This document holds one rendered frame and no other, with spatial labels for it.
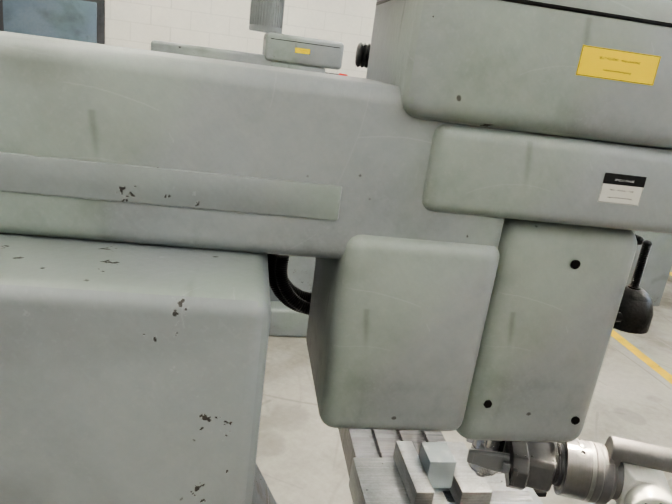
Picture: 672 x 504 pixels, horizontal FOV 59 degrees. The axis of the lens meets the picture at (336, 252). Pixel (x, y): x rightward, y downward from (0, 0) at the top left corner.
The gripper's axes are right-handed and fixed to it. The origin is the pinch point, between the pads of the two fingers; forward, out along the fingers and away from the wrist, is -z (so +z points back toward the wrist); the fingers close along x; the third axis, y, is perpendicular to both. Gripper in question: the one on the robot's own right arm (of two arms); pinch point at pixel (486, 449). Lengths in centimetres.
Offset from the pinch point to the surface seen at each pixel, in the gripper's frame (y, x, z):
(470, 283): -31.7, 15.7, -8.7
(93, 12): -75, -540, -412
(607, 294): -30.7, 7.7, 8.7
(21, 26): -52, -516, -482
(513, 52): -57, 17, -9
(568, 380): -18.3, 8.3, 6.7
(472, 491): 16.7, -11.1, 1.1
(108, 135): -45, 28, -47
